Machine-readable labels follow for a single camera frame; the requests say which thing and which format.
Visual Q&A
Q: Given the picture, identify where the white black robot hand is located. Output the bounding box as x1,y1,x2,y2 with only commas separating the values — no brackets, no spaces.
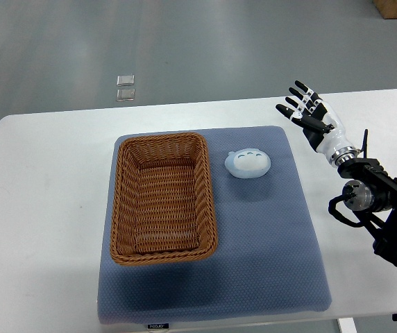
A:
276,80,359,168

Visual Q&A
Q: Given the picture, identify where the blue white plush toy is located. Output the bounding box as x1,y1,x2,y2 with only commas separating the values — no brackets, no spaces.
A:
224,148,271,179

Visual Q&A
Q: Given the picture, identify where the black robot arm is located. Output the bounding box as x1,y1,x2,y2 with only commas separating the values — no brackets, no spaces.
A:
328,130,397,267

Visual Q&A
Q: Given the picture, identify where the brown wicker basket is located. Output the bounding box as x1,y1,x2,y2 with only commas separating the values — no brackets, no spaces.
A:
110,133,218,266

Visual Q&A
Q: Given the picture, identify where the blue quilted mat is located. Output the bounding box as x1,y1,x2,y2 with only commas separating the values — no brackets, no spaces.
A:
97,126,332,325

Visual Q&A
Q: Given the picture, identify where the white table leg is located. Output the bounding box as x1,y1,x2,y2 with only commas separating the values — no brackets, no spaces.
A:
337,317,357,333

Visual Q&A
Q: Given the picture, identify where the lower metal floor plate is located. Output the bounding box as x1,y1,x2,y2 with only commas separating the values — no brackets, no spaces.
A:
116,89,135,101

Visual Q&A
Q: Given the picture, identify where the metal floor plate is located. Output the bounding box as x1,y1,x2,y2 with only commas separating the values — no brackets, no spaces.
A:
116,89,135,101
117,74,135,87

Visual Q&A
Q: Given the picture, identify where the upper metal floor plate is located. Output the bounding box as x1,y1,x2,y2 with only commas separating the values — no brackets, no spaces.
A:
117,74,135,87

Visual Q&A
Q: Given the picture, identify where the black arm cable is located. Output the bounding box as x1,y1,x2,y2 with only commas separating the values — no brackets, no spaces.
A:
328,194,376,228

